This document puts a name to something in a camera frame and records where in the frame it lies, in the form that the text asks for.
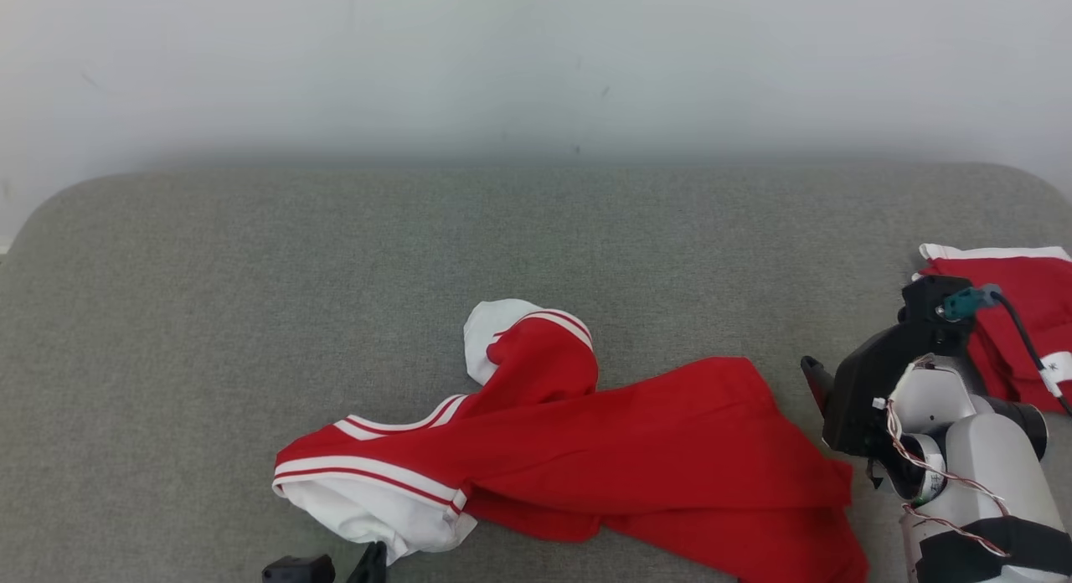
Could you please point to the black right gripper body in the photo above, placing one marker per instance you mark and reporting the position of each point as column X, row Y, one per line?
column 863, row 390

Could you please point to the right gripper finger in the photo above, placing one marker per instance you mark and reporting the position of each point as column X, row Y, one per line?
column 819, row 386

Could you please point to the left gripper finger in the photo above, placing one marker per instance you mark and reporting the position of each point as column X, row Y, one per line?
column 373, row 566

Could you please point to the red shorts with white stripe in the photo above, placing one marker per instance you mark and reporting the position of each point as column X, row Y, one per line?
column 1026, row 315

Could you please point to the red jersey with white trim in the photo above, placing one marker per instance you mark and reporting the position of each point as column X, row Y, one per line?
column 653, row 457

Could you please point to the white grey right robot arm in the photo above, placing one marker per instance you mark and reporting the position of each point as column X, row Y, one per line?
column 988, row 474

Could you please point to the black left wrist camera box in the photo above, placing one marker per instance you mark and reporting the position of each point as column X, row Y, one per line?
column 297, row 569

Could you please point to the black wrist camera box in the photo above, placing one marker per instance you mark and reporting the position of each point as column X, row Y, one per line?
column 925, row 302
column 297, row 569

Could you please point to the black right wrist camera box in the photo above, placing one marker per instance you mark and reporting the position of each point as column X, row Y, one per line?
column 925, row 302

